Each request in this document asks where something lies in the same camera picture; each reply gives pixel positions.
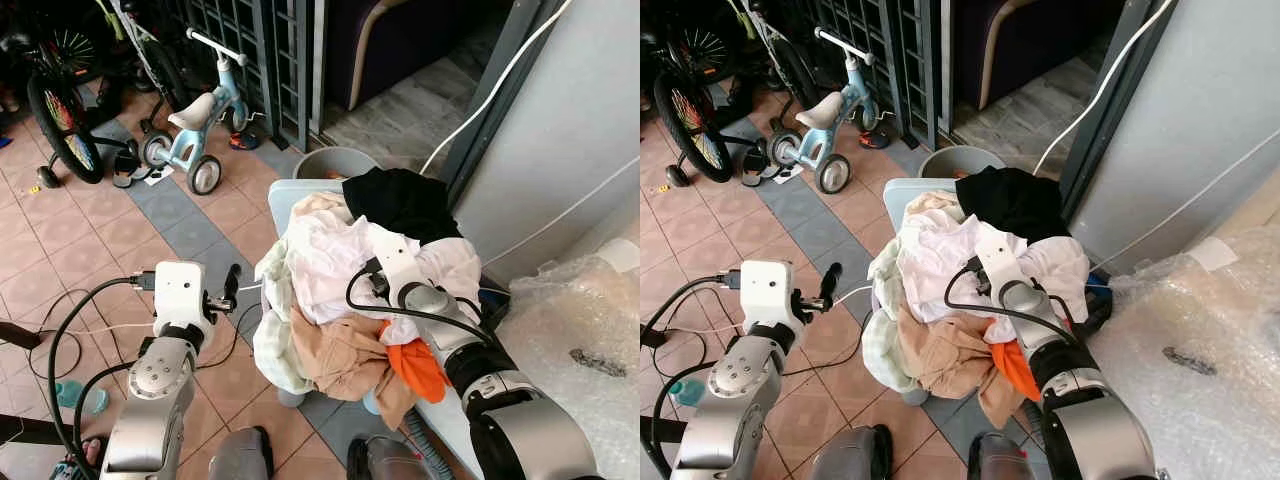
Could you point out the dark grey door frame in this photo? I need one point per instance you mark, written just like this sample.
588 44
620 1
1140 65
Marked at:
1085 150
470 150

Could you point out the dark scrap on wrap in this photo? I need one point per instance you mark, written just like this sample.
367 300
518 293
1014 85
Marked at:
1188 361
598 362

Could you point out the dark purple sofa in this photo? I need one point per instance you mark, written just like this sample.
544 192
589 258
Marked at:
1050 30
430 30

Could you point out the light blue laundry basket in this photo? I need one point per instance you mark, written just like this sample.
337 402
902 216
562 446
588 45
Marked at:
290 200
900 200

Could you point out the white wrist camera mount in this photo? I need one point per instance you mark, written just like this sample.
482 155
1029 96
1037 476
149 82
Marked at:
398 262
180 292
998 260
768 295

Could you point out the black garment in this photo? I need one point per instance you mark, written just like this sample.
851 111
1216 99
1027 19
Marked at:
1010 200
400 200

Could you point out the orange garment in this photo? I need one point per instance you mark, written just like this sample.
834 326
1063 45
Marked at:
420 370
1015 370

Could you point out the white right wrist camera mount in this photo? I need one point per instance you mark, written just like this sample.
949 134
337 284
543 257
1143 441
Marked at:
998 260
398 262

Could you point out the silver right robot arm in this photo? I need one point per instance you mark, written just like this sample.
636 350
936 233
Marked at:
1100 430
520 420

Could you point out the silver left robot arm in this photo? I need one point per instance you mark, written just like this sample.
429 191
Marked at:
150 400
730 400

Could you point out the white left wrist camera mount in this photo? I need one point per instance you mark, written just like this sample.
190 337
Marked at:
768 295
180 292

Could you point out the grey robot foot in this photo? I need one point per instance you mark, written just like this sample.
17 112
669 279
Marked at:
240 458
388 462
850 458
1005 462

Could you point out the red and blue shoe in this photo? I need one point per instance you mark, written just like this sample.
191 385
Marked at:
245 141
874 140

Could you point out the teal plastic bottle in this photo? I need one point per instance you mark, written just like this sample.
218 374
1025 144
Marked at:
72 395
685 392

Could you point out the light blue kids tricycle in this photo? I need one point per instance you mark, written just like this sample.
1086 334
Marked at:
830 108
205 110

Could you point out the white paper label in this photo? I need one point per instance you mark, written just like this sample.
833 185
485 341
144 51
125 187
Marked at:
1214 254
620 256

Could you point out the pale pink garment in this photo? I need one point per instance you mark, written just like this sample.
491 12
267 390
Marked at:
318 207
930 205

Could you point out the light green towel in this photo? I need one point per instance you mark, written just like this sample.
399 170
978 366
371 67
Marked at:
275 350
882 350

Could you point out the white frame bicycle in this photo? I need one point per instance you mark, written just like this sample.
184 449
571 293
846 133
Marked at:
140 45
765 30

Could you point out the dark metal grille gate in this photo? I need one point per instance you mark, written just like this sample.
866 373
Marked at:
290 70
915 70

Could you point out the white garment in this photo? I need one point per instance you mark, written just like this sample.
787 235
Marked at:
330 262
940 262

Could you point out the grey plastic bucket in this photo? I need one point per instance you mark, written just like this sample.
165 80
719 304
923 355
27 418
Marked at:
335 165
960 163

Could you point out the dark wooden furniture leg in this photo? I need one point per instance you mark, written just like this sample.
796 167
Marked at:
18 335
652 337

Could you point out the grey left robot foot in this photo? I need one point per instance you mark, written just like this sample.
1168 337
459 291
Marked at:
240 458
850 458

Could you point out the tan garment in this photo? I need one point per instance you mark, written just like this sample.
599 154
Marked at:
950 360
345 365

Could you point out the grey right robot foot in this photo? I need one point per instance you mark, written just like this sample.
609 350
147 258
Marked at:
388 462
1005 462

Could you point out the clear bubble wrap sheet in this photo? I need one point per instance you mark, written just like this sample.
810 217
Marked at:
580 420
1200 420

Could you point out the black kids bicycle colourful spokes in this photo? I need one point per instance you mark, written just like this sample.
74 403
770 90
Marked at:
60 125
690 125

